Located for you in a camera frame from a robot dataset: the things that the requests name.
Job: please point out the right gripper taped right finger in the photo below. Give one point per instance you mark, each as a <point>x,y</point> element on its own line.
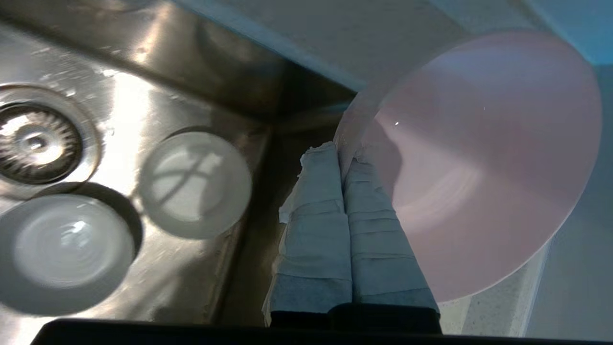
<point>378,249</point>

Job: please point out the round metal sink drain strainer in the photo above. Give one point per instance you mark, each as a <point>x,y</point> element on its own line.
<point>38,143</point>

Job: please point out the stainless steel sink basin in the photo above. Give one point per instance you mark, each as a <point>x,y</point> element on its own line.
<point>143,72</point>

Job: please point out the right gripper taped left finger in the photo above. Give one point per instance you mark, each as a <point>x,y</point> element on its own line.
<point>316,230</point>

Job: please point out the pink bowl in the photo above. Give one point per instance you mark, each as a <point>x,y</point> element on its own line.
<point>479,167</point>

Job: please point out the white bowl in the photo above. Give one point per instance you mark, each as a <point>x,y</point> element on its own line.
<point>196,184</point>

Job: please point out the pale grey bowl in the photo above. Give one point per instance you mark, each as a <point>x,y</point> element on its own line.
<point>67,249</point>

